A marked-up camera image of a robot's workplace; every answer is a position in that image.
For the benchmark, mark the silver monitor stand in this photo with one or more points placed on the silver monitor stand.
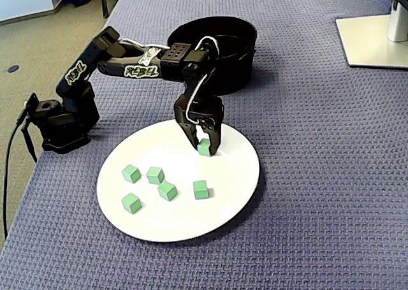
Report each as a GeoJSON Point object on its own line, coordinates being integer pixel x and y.
{"type": "Point", "coordinates": [366, 41]}

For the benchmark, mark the white round plate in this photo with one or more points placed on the white round plate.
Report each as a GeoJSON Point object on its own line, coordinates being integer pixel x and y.
{"type": "Point", "coordinates": [229, 175]}

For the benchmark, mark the dark furniture frame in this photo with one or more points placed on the dark furniture frame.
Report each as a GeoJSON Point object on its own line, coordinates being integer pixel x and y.
{"type": "Point", "coordinates": [105, 3]}

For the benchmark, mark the blue woven table mat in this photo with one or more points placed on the blue woven table mat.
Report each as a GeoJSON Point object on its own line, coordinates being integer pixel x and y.
{"type": "Point", "coordinates": [318, 175]}

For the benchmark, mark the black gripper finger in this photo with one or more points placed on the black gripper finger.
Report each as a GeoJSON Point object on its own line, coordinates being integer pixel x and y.
{"type": "Point", "coordinates": [191, 135]}
{"type": "Point", "coordinates": [215, 134]}

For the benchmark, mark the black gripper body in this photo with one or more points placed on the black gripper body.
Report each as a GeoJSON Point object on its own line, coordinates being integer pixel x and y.
{"type": "Point", "coordinates": [204, 114]}

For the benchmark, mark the small green cube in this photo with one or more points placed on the small green cube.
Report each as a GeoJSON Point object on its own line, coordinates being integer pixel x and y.
{"type": "Point", "coordinates": [204, 149]}
{"type": "Point", "coordinates": [155, 175]}
{"type": "Point", "coordinates": [131, 203]}
{"type": "Point", "coordinates": [131, 174]}
{"type": "Point", "coordinates": [167, 191]}
{"type": "Point", "coordinates": [201, 190]}

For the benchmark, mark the black round floor outlet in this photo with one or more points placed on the black round floor outlet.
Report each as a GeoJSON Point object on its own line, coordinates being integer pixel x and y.
{"type": "Point", "coordinates": [13, 69]}

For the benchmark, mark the black round metal container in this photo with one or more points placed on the black round metal container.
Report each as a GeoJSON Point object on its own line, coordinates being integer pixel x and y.
{"type": "Point", "coordinates": [236, 76]}

